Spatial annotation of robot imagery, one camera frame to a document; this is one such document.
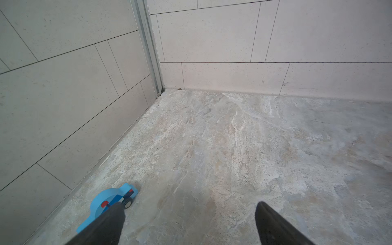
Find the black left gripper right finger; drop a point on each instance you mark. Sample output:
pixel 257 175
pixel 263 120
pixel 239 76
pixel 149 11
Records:
pixel 273 229

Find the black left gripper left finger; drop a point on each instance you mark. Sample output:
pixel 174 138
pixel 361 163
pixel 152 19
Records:
pixel 105 230

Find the blue toy car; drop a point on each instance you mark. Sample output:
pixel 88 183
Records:
pixel 104 200

